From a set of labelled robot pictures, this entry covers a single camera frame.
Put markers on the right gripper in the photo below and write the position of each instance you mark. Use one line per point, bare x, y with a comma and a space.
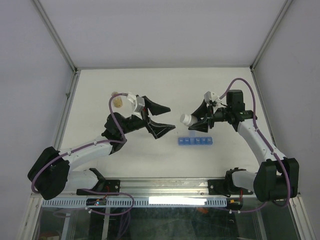
207, 116

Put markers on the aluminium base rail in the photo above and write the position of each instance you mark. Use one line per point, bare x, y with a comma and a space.
160, 186

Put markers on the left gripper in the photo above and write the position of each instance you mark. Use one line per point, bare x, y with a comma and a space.
156, 129

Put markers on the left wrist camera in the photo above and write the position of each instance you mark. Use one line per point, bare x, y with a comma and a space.
137, 104

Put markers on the white slotted cable duct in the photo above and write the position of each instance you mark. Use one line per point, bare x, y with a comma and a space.
138, 202

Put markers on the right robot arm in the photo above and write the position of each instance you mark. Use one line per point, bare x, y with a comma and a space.
277, 177

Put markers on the amber pill bottle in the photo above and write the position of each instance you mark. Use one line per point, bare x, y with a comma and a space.
117, 101

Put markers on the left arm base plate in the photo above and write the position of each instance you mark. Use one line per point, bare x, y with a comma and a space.
104, 186

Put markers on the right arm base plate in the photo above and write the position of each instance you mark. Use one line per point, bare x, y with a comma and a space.
225, 186

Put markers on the blue weekly pill organizer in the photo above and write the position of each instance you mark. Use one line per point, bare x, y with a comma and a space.
195, 139

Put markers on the white cap pill bottle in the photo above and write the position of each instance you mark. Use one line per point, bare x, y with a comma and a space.
188, 119

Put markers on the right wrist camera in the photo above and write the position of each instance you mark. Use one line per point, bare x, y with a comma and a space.
212, 97

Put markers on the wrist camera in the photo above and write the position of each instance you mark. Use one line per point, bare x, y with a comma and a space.
137, 104
212, 97

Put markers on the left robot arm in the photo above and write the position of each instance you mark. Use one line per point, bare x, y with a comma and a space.
55, 170

